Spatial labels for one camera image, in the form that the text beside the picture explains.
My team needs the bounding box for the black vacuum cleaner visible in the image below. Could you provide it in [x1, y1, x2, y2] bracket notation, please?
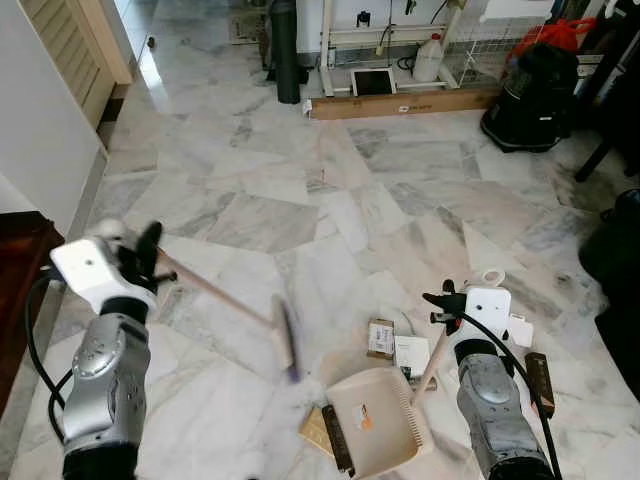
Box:
[480, 40, 583, 154]

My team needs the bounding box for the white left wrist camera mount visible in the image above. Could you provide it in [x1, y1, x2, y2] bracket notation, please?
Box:
[50, 236, 159, 315]

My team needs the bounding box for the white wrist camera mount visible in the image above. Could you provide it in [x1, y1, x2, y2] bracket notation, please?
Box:
[50, 236, 159, 315]
[462, 287, 513, 346]

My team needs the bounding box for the black bulky item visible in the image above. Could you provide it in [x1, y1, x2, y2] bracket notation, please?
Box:
[594, 290, 640, 396]

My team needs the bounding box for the flat yellow-brown box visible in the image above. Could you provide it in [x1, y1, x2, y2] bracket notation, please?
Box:
[299, 405, 336, 458]

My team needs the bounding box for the long brown cardboard box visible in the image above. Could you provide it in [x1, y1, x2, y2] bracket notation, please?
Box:
[303, 88, 503, 122]

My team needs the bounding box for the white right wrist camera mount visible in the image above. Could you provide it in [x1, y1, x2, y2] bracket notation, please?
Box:
[462, 287, 513, 346]

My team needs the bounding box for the black chair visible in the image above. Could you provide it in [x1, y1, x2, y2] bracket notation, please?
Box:
[573, 0, 640, 183]

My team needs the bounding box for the louvred wooden door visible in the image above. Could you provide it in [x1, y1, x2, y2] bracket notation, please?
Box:
[20, 0, 134, 129]

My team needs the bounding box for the small brown cardboard box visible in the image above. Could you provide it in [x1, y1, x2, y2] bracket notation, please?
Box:
[366, 319, 397, 360]

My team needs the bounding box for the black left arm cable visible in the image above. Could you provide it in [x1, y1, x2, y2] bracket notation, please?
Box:
[25, 272, 81, 446]

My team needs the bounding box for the dark brown long box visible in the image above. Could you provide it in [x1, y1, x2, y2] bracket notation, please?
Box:
[524, 352, 557, 417]

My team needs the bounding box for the wooden handled broom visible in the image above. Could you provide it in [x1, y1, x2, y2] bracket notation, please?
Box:
[100, 218, 303, 385]

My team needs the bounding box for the white metal rack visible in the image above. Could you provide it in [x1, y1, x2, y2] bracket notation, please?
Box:
[318, 0, 526, 97]

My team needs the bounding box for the tall black cylinder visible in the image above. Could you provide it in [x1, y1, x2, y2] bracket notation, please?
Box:
[266, 0, 304, 105]

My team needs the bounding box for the beige dustpan with wooden handle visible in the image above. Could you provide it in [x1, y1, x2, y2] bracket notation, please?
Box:
[325, 268, 507, 477]

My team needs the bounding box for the white plastic jug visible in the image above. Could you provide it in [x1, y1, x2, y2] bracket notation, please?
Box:
[412, 33, 445, 84]

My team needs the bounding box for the red bag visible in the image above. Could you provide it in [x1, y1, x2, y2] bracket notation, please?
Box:
[508, 17, 598, 58]

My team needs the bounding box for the white framed dark panel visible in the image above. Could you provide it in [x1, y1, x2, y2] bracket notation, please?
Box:
[350, 67, 399, 98]

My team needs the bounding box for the dark brown bar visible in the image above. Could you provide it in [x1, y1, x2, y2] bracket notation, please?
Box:
[319, 403, 357, 477]

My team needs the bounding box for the white paper packet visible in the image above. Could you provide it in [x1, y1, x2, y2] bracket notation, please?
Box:
[505, 314, 535, 349]

